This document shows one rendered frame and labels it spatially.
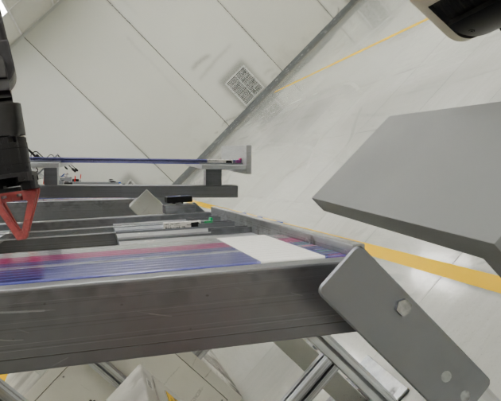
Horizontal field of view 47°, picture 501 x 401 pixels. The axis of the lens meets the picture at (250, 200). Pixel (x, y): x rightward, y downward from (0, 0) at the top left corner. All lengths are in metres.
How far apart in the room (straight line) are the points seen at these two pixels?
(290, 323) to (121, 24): 8.41
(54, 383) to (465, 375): 1.63
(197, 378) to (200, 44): 7.24
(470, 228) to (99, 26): 8.27
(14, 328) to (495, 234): 0.47
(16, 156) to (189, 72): 7.91
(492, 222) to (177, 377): 1.50
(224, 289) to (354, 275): 0.10
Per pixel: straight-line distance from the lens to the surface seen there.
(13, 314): 0.46
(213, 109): 8.76
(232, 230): 0.84
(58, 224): 1.13
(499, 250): 0.66
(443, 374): 0.51
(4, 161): 0.91
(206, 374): 2.04
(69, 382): 2.01
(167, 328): 0.46
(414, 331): 0.48
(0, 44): 0.94
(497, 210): 0.70
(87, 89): 8.62
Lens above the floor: 0.93
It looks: 12 degrees down
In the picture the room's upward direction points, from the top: 45 degrees counter-clockwise
